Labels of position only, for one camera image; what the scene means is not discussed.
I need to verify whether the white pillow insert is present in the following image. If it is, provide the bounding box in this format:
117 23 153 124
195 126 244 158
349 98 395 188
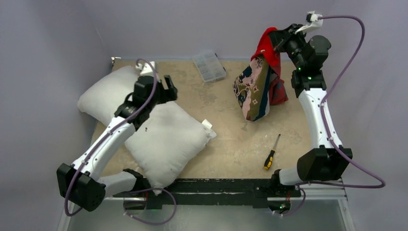
77 65 216 194

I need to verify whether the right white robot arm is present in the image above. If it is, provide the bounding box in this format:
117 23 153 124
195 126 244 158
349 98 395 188
268 24 353 196

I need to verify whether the clear plastic organizer box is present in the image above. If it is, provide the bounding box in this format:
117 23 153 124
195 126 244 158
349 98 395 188
192 51 227 82

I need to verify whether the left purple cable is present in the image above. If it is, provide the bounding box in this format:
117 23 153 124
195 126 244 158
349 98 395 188
64 58 159 218

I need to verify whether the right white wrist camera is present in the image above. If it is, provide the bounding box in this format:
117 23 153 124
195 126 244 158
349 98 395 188
295 11 323 34

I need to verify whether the red printed pillowcase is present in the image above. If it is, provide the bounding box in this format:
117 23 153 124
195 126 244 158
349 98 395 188
232 27 288 121

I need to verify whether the yellow black screwdriver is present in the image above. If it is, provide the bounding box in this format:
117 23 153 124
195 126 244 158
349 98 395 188
264 134 281 170

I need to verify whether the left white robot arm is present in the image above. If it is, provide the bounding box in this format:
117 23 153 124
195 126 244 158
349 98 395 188
56 75 178 217

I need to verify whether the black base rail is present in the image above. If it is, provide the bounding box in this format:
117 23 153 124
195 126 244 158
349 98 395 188
113 174 302 211

